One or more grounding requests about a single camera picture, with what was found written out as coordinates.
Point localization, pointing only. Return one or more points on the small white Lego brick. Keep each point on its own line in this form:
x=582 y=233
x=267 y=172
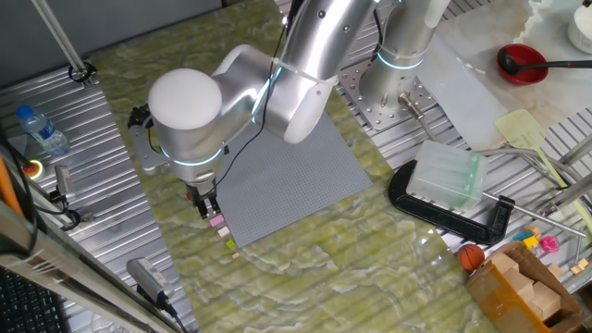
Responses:
x=224 y=231

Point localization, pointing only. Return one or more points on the black ladle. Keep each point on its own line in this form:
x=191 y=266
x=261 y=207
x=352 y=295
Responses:
x=509 y=64

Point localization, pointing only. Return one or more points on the red bowl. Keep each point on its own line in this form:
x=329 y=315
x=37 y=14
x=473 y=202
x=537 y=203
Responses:
x=527 y=74

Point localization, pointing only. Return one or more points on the metal frame bar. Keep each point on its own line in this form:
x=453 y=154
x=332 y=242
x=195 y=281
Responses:
x=69 y=277

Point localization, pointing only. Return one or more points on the pink plastic toy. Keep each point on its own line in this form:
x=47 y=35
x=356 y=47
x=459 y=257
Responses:
x=549 y=244

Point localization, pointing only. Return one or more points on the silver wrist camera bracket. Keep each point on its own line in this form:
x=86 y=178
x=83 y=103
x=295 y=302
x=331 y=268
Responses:
x=143 y=152

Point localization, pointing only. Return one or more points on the red emergency stop button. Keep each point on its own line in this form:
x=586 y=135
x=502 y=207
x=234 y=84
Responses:
x=31 y=169

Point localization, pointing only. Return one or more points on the silver depth camera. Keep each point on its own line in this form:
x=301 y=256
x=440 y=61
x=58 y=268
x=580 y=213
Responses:
x=65 y=181
x=148 y=275

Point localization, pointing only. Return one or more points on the small teal block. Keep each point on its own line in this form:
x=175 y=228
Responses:
x=521 y=236

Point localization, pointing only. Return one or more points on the clear water bottle blue cap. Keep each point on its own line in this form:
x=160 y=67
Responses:
x=44 y=131

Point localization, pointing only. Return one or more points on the lime green Lego brick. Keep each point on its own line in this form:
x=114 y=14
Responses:
x=230 y=243

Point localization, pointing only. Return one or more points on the small tan wooden block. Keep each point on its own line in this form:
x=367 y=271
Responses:
x=580 y=266

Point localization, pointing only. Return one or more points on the black keyboard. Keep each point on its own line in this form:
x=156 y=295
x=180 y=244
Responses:
x=25 y=305

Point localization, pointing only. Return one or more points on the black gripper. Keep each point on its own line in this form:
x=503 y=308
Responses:
x=200 y=190

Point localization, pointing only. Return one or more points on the white marble pattern sheet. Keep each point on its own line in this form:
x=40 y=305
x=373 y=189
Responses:
x=490 y=23

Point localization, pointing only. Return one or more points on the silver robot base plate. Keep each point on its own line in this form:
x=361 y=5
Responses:
x=370 y=106

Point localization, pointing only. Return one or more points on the white cup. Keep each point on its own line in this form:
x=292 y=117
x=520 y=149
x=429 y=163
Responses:
x=580 y=32

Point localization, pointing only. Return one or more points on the black C-clamp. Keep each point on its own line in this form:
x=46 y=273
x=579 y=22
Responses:
x=444 y=219

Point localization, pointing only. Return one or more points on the cardboard box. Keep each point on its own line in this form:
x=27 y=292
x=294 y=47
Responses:
x=495 y=300

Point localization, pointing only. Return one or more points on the translucent plastic container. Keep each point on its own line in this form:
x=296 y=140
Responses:
x=446 y=176

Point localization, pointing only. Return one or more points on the silver tripod pole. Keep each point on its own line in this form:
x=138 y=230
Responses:
x=60 y=41

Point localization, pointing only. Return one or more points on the toy basketball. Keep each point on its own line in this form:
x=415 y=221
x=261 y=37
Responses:
x=470 y=257

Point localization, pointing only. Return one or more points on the silver metal stand legs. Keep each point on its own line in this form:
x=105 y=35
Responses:
x=571 y=185

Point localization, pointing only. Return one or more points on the translucent plastic sheet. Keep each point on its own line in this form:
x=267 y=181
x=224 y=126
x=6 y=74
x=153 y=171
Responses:
x=462 y=106

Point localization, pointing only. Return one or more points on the grey Lego baseplate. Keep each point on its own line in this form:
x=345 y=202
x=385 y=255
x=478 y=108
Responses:
x=287 y=185

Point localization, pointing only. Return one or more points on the small yellow block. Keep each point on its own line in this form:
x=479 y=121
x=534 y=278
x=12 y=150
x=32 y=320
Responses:
x=531 y=242

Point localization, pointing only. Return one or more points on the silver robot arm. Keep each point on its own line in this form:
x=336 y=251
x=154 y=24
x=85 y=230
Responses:
x=185 y=106

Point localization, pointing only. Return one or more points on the orange pole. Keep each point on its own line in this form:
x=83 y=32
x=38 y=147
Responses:
x=8 y=189

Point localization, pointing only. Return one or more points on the green marble pattern mat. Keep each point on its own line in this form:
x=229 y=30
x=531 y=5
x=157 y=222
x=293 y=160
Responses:
x=324 y=277

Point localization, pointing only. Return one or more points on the pink Lego brick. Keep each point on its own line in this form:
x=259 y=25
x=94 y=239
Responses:
x=217 y=220

